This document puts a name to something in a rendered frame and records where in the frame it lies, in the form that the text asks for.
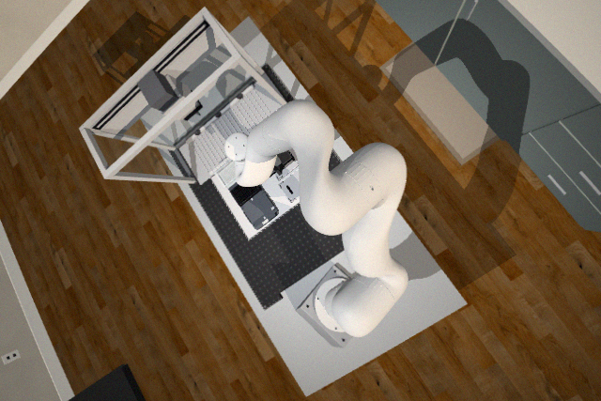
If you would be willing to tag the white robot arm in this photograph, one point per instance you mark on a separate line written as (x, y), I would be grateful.
(335, 202)

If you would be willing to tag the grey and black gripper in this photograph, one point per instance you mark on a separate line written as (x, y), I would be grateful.
(278, 169)

